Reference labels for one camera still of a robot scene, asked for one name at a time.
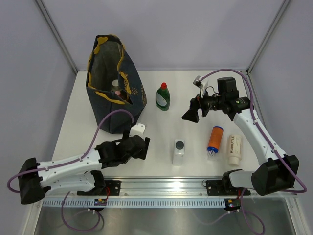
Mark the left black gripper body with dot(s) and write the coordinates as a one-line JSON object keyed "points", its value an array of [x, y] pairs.
{"points": [[141, 154]]}

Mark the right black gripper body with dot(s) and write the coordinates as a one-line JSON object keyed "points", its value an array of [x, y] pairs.
{"points": [[208, 103]]}

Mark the green dish soap bottle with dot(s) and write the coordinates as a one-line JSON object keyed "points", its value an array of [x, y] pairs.
{"points": [[163, 97]]}

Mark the peach baby oil bottle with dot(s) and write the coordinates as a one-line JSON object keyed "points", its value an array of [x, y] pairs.
{"points": [[123, 95]]}

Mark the pale green cylindrical bottle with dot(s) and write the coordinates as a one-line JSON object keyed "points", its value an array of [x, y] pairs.
{"points": [[115, 85]]}

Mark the dark blue canvas bag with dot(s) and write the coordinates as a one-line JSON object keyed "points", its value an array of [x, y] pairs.
{"points": [[109, 61]]}

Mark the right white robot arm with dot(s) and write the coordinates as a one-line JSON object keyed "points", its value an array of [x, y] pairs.
{"points": [[277, 170]]}

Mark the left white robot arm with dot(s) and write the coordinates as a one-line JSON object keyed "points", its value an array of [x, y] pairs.
{"points": [[81, 173]]}

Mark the orange blue tube bottle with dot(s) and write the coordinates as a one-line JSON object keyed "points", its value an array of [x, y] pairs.
{"points": [[215, 140]]}

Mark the clear bottle black cap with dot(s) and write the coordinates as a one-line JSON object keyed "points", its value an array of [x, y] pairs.
{"points": [[179, 151]]}

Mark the cream Murrayle bottle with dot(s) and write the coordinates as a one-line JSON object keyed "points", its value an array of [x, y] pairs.
{"points": [[234, 150]]}

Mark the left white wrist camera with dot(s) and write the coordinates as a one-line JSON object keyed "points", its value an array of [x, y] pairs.
{"points": [[137, 129]]}

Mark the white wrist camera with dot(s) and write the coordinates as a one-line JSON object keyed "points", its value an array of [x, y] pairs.
{"points": [[200, 84], [137, 129]]}

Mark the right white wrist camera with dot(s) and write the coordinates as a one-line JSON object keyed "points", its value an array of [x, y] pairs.
{"points": [[200, 84]]}

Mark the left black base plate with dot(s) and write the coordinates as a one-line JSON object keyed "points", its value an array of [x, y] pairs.
{"points": [[111, 186]]}

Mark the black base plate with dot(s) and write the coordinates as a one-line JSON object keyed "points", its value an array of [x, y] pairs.
{"points": [[221, 188], [111, 186]]}

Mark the aluminium mounting rail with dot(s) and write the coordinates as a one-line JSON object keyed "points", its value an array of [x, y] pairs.
{"points": [[131, 187]]}

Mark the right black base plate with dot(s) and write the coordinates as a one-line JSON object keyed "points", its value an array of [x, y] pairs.
{"points": [[221, 188]]}

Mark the slotted grey cable duct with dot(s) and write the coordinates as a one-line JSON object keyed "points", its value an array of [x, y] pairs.
{"points": [[136, 203]]}

